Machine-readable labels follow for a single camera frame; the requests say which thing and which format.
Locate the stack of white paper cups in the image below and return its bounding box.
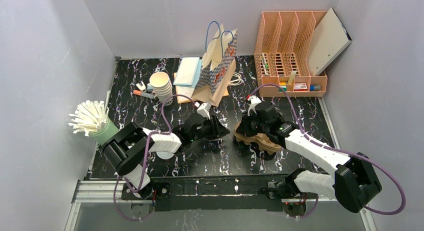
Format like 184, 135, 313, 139
149, 71, 173, 106

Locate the blue checkered paper bag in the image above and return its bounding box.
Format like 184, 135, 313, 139
191, 24, 238, 107

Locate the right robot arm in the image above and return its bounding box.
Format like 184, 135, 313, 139
234, 96, 382, 213

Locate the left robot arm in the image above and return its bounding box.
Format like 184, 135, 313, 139
92, 113, 230, 193

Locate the green eraser block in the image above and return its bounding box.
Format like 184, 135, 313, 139
278, 85, 287, 92

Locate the clear plastic cup lid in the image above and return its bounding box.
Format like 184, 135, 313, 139
156, 151, 175, 160

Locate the red white small box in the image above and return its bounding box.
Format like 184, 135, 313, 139
293, 83, 308, 92

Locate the light blue envelope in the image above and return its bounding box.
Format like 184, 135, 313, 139
173, 57, 202, 88

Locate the white staple remover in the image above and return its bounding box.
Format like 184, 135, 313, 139
135, 81, 146, 92

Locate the peach desk file organizer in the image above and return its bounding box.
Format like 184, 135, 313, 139
254, 11, 328, 98

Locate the white board binder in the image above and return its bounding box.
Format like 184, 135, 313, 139
307, 8, 352, 76

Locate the green cup of straws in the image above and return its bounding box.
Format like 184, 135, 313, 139
68, 100, 119, 146

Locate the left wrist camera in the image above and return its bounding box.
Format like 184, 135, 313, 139
194, 101, 212, 120

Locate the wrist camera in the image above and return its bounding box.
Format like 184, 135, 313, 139
194, 101, 212, 120
247, 95, 262, 117

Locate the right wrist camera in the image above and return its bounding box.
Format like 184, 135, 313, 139
247, 95, 262, 117

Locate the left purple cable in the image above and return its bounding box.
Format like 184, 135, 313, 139
113, 94, 200, 222

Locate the purple cable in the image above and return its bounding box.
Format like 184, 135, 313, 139
113, 94, 200, 222
249, 83, 407, 220

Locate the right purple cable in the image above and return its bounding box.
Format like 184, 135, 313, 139
249, 83, 407, 220

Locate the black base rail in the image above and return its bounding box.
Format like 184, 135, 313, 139
118, 174, 312, 215

